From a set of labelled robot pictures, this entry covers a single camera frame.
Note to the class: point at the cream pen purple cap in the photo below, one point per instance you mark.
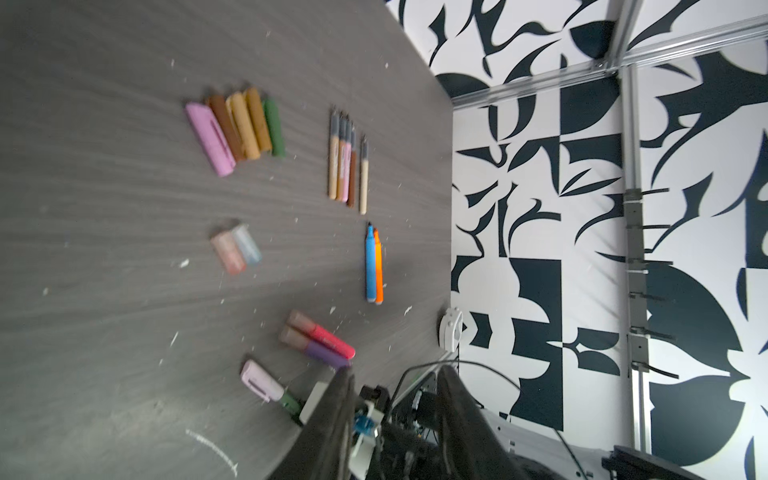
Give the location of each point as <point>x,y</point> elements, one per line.
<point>364,176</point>

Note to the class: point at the pink highlighter marker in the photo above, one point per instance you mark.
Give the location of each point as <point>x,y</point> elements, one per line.
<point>301,322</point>

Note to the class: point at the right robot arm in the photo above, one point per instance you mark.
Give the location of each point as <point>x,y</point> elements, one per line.
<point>435,429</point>

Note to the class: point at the pink pen tan cap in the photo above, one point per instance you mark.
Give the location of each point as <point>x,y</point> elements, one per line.
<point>346,158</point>

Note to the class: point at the beige fountain pen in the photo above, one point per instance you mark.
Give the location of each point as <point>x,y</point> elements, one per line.
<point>333,153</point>

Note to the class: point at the clear blue marker cap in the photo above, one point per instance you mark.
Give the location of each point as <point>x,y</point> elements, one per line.
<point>246,244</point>

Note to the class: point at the purple highlighter marker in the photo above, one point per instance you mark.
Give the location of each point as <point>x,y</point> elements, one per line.
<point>297,340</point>

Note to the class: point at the white alarm clock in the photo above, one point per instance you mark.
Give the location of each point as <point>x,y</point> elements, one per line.
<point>450,330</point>

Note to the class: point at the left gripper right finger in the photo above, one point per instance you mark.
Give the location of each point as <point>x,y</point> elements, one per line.
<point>469,448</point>

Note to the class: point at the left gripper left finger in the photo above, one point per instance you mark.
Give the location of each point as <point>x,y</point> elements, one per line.
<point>322,449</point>

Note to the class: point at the blue highlighter marker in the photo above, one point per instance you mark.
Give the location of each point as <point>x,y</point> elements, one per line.
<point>370,264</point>

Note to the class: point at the green pen pink cap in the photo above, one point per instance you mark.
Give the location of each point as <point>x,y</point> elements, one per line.
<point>266,387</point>

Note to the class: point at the orange highlighter marker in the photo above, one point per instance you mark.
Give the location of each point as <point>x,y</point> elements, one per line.
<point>378,268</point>

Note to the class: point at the clear orange marker cap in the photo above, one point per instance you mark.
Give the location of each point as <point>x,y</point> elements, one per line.
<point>228,252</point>

